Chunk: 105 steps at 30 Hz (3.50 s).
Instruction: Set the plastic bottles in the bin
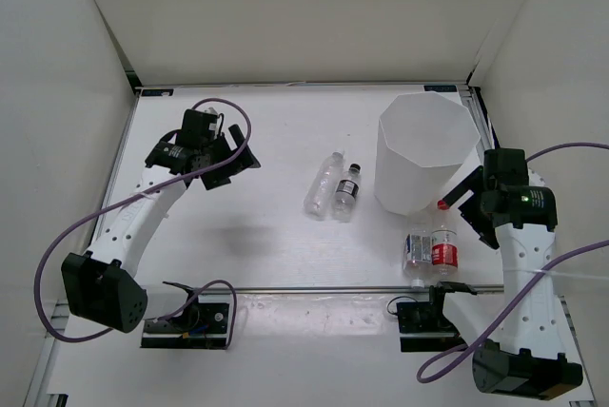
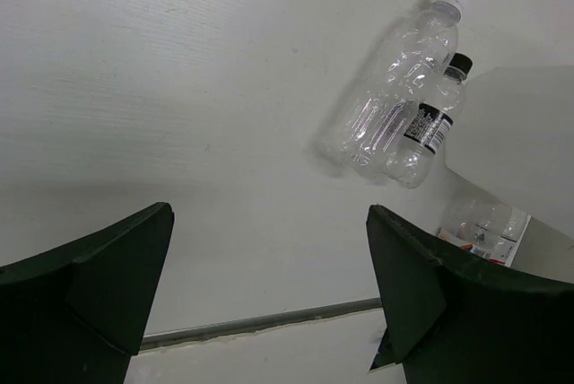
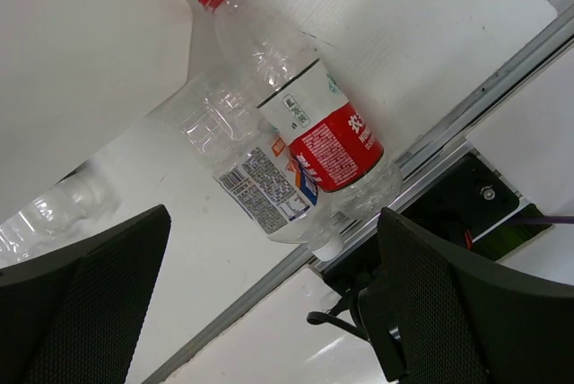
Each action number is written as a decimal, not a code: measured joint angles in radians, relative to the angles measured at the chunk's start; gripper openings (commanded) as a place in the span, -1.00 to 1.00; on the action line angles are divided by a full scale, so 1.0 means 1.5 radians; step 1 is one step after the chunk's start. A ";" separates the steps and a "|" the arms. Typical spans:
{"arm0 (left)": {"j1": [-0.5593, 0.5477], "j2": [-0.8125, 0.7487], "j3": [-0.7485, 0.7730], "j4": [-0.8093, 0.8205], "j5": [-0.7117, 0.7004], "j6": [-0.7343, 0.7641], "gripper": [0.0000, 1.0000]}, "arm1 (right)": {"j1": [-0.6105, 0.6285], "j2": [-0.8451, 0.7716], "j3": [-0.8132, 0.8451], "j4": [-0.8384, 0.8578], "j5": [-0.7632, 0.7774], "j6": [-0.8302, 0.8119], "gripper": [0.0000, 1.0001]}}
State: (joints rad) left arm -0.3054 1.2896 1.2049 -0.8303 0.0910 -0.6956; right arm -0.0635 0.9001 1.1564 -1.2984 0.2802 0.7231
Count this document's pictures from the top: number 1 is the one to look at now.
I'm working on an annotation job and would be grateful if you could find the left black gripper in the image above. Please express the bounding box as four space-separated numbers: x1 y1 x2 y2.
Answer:
200 125 259 190

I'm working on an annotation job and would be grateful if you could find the bottle with red label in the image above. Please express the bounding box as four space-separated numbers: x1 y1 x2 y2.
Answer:
431 200 459 278

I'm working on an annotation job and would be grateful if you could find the bottle with blue-white label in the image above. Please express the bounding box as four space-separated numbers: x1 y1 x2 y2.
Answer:
403 212 432 288

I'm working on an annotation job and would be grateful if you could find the clear bottle white cap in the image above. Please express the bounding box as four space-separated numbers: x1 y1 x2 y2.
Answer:
304 151 344 220

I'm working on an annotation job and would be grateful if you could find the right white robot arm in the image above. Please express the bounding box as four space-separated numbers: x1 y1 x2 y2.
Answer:
427 165 583 401

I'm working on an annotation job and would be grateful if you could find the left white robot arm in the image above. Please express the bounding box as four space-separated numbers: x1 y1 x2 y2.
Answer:
61 124 260 333

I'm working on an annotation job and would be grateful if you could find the white octagonal bin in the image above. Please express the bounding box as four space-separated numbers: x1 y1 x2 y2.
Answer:
374 91 480 216

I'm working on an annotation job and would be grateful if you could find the clear bottle black cap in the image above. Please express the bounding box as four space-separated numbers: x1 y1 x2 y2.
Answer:
331 164 362 223

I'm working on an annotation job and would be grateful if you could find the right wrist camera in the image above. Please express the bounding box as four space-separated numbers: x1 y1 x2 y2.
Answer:
482 148 529 190

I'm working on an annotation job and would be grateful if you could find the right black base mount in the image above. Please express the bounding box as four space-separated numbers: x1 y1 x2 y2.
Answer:
386 281 478 353

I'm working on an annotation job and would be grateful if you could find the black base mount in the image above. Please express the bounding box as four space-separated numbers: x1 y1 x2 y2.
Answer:
386 281 478 353
140 280 238 350

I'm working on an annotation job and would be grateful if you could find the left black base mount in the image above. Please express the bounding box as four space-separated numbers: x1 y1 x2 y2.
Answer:
140 280 238 350

